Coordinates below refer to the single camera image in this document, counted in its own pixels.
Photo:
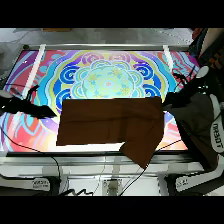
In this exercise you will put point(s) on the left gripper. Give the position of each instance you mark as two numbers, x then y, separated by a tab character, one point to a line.
33	108

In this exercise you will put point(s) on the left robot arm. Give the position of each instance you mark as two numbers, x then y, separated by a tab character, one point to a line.
12	105

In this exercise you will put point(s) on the silver frame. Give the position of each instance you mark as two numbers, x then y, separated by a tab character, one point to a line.
110	159

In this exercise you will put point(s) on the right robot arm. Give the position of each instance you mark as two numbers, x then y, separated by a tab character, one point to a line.
217	130

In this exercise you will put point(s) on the brown T-shirt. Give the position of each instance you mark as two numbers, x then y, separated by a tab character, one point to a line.
110	121

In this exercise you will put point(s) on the grey-brown garment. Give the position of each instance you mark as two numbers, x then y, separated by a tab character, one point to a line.
196	130

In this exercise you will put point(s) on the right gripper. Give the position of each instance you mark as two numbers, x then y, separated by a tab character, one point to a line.
176	100

